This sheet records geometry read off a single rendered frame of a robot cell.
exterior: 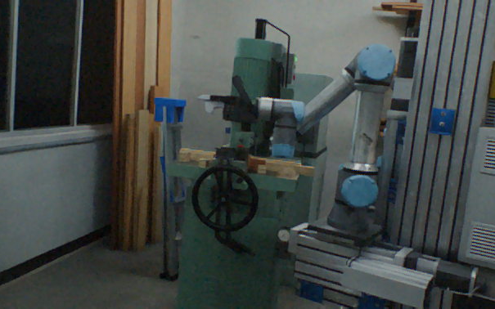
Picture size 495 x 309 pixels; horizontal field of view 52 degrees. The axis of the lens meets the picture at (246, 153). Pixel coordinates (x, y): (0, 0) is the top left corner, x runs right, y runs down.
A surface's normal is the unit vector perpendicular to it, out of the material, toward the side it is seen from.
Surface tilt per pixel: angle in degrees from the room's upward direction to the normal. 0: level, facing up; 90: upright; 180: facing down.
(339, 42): 90
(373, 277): 90
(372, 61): 82
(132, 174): 87
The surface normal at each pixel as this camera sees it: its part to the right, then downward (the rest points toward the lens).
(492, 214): -0.51, 0.06
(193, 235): -0.18, 0.11
